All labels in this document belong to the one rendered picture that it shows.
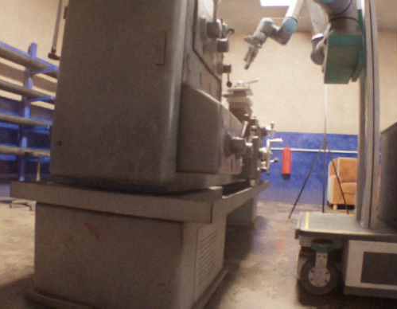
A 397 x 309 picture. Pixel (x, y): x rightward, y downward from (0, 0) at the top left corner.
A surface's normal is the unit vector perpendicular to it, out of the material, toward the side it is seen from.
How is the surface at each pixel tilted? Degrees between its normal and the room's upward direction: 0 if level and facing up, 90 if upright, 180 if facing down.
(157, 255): 90
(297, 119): 90
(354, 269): 90
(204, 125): 90
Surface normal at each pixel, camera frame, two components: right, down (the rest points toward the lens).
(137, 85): -0.28, -0.05
